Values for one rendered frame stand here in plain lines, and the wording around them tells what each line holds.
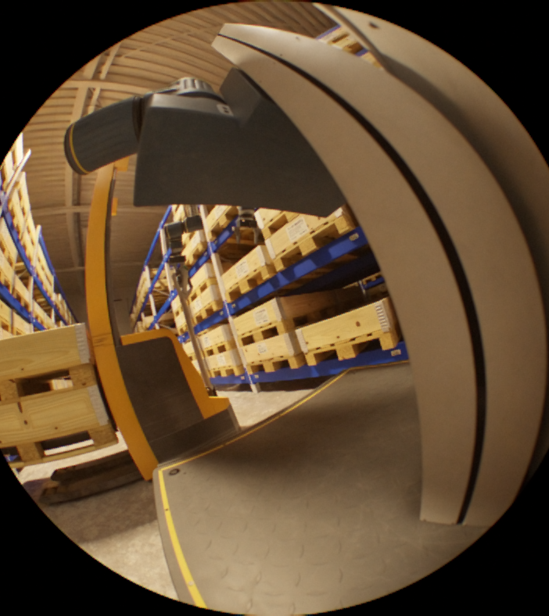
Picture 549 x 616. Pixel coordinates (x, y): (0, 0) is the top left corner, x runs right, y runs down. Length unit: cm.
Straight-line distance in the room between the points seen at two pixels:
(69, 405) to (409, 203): 136
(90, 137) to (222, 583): 92
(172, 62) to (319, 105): 704
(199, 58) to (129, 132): 678
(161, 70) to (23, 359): 714
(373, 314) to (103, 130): 163
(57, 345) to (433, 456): 138
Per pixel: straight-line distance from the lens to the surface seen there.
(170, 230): 148
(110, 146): 69
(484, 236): 16
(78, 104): 747
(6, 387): 145
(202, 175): 50
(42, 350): 133
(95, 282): 143
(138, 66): 744
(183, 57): 723
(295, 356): 190
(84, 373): 126
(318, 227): 167
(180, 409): 131
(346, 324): 156
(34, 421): 138
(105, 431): 128
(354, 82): 25
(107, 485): 156
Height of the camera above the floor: 66
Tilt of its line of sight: 7 degrees up
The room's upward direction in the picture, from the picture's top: 19 degrees counter-clockwise
